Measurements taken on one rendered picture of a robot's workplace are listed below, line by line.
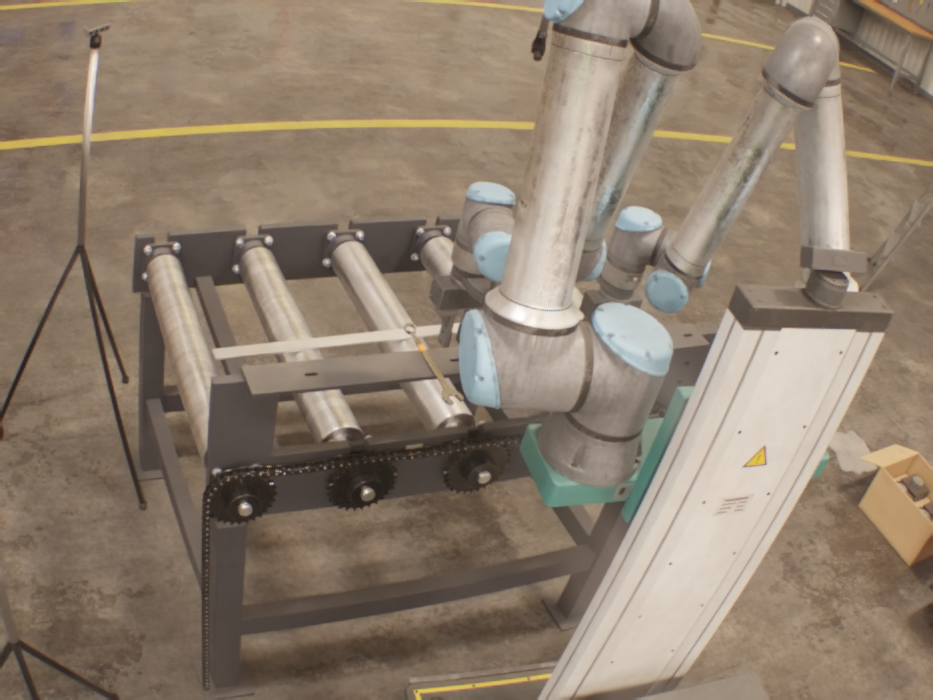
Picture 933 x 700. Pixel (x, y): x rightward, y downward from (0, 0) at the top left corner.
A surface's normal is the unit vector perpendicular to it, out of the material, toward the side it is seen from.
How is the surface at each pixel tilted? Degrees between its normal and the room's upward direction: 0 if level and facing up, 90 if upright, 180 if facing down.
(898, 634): 0
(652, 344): 5
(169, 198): 0
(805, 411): 90
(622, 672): 90
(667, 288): 95
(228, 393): 90
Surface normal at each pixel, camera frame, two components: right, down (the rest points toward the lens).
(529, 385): 0.18, 0.51
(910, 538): -0.87, 0.10
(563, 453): -0.58, -0.01
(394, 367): 0.21, -0.80
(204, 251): 0.41, 0.59
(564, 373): 0.25, 0.13
